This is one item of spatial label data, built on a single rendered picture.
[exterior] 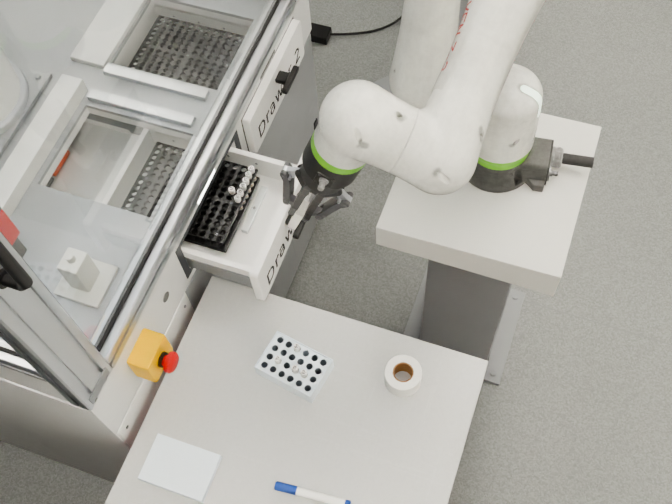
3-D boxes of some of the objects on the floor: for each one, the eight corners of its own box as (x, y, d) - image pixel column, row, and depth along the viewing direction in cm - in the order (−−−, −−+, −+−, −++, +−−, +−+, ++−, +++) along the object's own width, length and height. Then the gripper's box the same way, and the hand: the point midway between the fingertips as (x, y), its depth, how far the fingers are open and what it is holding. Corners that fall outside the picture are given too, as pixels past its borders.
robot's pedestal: (524, 294, 248) (577, 145, 181) (498, 386, 235) (545, 261, 168) (428, 265, 254) (444, 111, 187) (397, 353, 241) (403, 221, 174)
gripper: (283, 164, 128) (253, 224, 150) (359, 201, 130) (318, 255, 151) (300, 127, 132) (268, 190, 153) (374, 163, 133) (332, 221, 155)
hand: (298, 215), depth 149 cm, fingers closed
